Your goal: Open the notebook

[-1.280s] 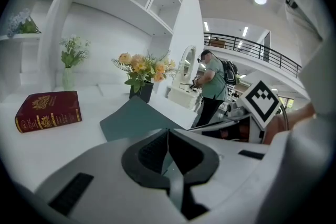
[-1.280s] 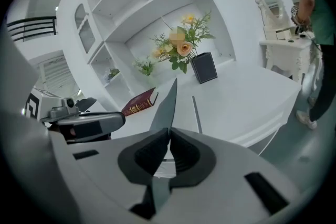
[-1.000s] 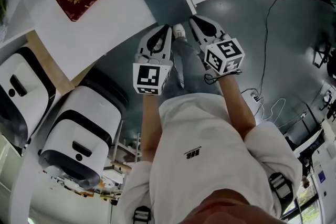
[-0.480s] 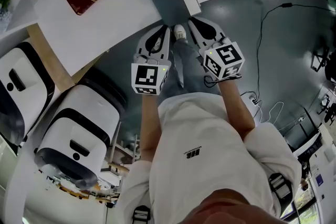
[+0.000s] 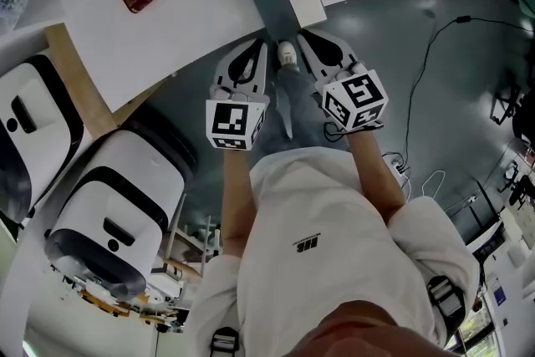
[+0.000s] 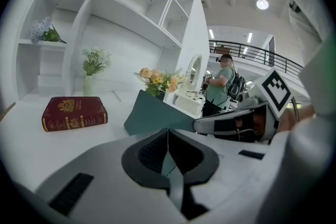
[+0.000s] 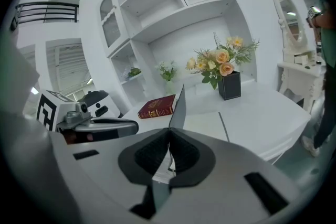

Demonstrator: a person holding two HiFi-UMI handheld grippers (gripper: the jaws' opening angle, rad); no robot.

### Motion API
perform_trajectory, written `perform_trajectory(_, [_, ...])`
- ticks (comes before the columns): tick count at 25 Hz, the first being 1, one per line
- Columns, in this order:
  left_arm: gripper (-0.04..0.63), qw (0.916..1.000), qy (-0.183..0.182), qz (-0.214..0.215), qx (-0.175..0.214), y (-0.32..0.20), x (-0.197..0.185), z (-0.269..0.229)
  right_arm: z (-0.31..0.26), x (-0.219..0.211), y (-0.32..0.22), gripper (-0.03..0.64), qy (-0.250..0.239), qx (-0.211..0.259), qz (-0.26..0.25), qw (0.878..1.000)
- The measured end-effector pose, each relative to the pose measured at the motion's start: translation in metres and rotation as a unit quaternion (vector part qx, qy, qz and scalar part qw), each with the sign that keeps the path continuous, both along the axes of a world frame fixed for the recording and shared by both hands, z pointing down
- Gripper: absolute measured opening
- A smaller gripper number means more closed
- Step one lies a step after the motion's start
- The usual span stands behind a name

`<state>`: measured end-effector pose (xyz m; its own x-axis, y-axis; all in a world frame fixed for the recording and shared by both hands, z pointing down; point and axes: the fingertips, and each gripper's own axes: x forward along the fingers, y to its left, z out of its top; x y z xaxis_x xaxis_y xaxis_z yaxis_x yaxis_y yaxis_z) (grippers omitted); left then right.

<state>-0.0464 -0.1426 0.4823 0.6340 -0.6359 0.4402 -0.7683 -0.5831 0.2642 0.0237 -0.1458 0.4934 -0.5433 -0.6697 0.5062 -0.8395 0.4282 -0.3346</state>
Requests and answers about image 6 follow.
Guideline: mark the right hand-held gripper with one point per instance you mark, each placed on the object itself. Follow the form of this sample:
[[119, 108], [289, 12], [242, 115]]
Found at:
[[273, 91]]

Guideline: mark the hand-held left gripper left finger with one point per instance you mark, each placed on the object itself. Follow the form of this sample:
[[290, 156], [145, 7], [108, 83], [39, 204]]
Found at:
[[105, 170]]

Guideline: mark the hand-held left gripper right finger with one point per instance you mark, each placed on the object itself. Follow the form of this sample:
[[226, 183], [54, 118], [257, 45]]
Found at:
[[231, 170]]

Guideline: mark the grey notebook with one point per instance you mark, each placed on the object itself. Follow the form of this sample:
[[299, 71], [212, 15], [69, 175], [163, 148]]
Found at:
[[155, 115]]

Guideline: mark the person's right forearm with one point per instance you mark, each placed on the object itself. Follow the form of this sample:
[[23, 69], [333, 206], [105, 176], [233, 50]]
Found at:
[[299, 118]]

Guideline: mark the white dressing table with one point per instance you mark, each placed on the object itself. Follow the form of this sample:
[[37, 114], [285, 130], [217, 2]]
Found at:
[[189, 102]]

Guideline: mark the white desk with shelf unit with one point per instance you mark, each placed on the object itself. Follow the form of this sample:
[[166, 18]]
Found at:
[[52, 154]]

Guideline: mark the oval white-framed mirror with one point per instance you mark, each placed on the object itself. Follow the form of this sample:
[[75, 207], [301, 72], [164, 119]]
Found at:
[[195, 69]]

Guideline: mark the orange flowers in black pot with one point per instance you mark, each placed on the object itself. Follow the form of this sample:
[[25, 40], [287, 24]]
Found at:
[[157, 80]]

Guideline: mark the red hardcover book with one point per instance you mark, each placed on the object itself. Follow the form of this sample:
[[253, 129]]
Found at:
[[71, 110]]

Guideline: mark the ceiling strip light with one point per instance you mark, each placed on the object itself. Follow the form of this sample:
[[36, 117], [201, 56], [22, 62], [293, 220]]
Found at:
[[211, 34], [249, 37]]

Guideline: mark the black balcony railing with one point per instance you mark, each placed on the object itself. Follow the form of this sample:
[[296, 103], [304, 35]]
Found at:
[[262, 51]]

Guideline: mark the white flowers in vase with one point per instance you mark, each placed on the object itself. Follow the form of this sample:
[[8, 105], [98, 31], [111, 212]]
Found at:
[[94, 60]]

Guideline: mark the round ceiling lamp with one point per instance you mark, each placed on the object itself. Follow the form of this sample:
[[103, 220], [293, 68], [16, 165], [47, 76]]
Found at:
[[262, 4]]

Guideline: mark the person's white sweatshirt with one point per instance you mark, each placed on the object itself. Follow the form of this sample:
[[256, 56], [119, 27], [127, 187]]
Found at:
[[307, 21]]

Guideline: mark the pale blue hydrangea flowers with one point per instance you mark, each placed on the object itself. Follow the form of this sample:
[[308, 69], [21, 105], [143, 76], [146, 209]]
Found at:
[[39, 30]]

